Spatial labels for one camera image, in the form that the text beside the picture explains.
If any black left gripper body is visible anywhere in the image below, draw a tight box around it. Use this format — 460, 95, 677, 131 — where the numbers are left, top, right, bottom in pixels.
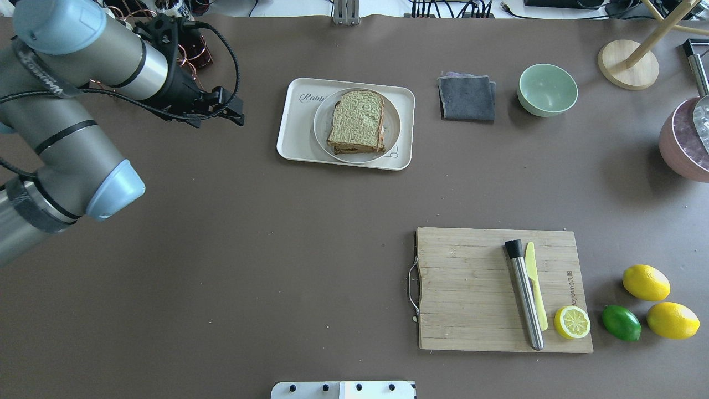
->
161, 86, 245, 128

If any bread slice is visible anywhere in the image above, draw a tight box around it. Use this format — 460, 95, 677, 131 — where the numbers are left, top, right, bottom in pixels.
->
327, 89, 386, 155

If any white round plate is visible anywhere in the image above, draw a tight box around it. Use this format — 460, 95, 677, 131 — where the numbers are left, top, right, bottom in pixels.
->
312, 88, 401, 165

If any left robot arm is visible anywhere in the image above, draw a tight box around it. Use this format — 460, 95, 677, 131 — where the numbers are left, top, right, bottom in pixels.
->
1, 1, 245, 265

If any cream rabbit tray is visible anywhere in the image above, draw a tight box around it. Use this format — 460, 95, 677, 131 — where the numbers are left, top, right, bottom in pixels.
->
276, 78, 415, 170

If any bottle lower left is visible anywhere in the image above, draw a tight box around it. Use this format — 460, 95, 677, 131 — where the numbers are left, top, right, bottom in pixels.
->
155, 0, 192, 19

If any grey folded cloth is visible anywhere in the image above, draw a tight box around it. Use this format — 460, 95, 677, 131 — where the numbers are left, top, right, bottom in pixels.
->
437, 71, 496, 122

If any wooden cutting board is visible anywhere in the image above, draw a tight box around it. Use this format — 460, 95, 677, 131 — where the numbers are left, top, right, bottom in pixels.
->
415, 227, 594, 354

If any green bowl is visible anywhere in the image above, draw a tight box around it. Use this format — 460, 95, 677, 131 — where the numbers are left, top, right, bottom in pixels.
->
517, 64, 578, 117

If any steel muddler black tip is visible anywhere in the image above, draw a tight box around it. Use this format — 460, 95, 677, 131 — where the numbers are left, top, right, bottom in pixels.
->
504, 239, 544, 351

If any yellow plastic knife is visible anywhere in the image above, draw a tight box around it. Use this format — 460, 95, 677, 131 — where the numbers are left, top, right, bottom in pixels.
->
525, 242, 548, 331

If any half lemon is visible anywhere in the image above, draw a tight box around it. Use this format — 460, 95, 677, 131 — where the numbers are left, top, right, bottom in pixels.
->
554, 305, 592, 339

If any wooden stand with base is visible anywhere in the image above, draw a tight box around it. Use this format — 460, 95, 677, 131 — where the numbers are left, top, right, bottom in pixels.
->
597, 1, 708, 90

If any green lime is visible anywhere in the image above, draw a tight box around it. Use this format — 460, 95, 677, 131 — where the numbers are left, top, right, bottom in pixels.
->
601, 305, 641, 342

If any yellow lemon upper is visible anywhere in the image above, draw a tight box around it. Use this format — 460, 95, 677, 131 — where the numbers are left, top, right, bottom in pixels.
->
622, 264, 671, 301

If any yellow lemon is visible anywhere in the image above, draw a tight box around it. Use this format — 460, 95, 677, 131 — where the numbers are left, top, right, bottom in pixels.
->
646, 301, 701, 339
622, 264, 671, 301

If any pink bowl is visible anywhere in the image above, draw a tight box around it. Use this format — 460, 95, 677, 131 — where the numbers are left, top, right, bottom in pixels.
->
659, 98, 708, 183

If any yellow lemon lower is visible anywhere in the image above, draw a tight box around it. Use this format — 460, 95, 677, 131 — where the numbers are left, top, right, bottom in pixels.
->
646, 301, 701, 339

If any copper wire bottle rack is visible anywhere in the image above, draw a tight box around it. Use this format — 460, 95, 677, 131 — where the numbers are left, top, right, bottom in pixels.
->
96, 1, 212, 80

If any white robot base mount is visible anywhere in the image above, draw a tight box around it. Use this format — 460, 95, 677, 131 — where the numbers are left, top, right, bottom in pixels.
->
270, 380, 417, 398

